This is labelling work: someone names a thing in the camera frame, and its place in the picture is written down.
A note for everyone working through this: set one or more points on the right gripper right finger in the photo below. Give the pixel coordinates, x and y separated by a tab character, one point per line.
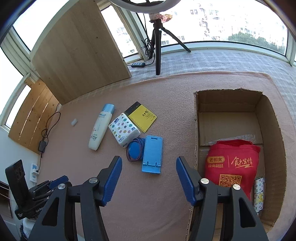
239	220

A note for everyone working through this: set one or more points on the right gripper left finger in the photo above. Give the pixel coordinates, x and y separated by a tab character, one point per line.
57	219

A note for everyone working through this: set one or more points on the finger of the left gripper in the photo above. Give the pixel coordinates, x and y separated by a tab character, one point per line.
53	184

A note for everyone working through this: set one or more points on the red fabric bag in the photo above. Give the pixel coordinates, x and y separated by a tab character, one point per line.
233	162

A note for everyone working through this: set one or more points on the blue round case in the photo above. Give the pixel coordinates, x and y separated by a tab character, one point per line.
135	150

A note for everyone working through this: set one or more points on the blue phone stand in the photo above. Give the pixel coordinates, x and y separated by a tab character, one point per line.
152	160

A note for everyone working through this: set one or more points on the patterned tissue pack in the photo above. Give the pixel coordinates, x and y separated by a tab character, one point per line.
124	130

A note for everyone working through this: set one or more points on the white aqua sunscreen bottle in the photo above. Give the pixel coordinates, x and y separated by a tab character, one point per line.
100	126

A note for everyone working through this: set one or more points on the yellow black notebook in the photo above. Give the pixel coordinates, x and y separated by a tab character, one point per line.
142	117

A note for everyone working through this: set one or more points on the white plug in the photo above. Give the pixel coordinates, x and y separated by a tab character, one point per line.
35	173

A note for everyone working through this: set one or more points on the white power strip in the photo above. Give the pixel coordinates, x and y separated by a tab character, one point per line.
32	179

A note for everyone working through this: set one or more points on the black power adapter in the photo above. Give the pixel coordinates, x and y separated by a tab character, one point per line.
42	146

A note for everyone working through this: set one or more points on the pine wood headboard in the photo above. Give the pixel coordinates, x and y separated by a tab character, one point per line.
33	116

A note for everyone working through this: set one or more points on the cardboard box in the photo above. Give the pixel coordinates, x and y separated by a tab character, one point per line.
229	114

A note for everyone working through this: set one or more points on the light wooden board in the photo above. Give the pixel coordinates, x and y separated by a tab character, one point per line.
76	53

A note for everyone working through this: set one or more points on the black tripod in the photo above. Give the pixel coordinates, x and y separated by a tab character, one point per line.
155	43

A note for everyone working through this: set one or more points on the black camera box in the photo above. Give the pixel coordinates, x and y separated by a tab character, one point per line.
15	175

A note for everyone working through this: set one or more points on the ring light cable remote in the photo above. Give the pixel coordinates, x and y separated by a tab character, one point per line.
138	65

